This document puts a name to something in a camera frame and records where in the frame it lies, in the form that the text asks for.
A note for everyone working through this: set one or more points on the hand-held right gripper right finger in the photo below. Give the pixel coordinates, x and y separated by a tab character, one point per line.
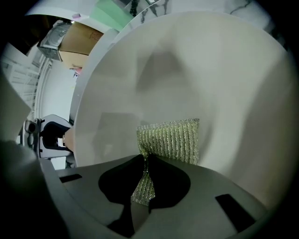
172	184

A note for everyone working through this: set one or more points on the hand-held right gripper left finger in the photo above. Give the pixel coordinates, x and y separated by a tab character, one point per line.
114	184

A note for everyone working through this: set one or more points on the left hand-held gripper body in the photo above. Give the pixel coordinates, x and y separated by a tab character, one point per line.
31	135

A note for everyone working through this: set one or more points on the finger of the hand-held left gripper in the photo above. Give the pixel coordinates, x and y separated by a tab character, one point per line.
53	152
56	120

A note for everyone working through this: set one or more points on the person's white shirt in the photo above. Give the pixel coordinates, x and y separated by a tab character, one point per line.
11	112

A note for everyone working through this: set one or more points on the pink plastic object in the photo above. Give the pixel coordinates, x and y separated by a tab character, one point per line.
77	69

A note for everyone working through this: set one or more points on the large cardboard box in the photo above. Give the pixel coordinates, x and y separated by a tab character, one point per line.
79	44

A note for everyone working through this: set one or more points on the gray metal cabinet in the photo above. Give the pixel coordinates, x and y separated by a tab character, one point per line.
52	39

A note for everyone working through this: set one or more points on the mint green cup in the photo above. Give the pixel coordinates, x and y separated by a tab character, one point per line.
109	14

